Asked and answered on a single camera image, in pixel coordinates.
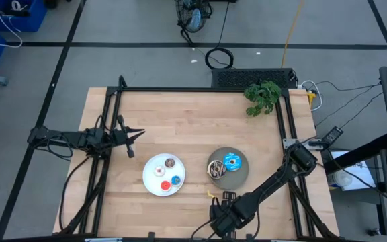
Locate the small chocolate frosted donut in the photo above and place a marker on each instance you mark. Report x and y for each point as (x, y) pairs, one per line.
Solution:
(167, 164)

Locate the yellow tape tag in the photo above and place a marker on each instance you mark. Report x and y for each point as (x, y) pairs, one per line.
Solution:
(210, 194)

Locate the black aluminium table frame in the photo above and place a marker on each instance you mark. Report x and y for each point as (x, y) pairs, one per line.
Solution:
(197, 89)

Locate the green potted plant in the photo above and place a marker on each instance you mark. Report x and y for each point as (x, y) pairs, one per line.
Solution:
(264, 95)

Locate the black perforated computer case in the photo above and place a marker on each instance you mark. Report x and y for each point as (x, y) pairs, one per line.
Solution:
(247, 78)

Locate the black floor fan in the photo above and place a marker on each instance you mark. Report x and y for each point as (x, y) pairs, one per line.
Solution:
(193, 17)

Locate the black desk crossbar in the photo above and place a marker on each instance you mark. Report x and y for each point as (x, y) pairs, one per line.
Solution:
(365, 151)

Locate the small blue sprinkled donut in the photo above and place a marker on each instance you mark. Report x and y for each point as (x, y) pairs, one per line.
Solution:
(173, 183)

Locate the grey metal mount plate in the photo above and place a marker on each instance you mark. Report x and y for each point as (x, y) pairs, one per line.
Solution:
(286, 144)

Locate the large blue frosted donut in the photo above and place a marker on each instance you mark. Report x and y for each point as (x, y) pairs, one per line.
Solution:
(227, 166)

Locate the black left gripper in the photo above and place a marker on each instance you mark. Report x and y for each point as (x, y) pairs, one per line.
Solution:
(121, 138)

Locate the white round plate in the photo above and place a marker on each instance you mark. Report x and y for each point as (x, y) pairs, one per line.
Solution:
(153, 186)

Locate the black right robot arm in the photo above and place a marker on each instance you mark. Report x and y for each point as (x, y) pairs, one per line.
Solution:
(274, 181)

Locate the black power adapter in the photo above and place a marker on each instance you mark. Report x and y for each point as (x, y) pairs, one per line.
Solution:
(332, 135)

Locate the large chocolate sprinkled donut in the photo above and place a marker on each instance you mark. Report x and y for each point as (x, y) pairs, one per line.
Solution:
(221, 174)

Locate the small white pink donut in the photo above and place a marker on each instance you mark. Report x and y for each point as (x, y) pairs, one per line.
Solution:
(156, 169)

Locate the white paper sheet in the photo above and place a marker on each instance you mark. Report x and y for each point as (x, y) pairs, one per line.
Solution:
(354, 171)

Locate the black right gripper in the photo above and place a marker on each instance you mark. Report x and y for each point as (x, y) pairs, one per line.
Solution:
(228, 218)

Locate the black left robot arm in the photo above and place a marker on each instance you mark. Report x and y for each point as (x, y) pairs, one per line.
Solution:
(69, 138)

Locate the small red frosted donut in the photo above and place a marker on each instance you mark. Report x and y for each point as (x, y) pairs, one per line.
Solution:
(163, 187)

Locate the grey round plate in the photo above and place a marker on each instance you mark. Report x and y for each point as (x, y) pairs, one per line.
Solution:
(234, 179)

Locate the black frame bracket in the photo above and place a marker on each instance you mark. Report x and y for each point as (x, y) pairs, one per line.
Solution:
(249, 237)
(151, 236)

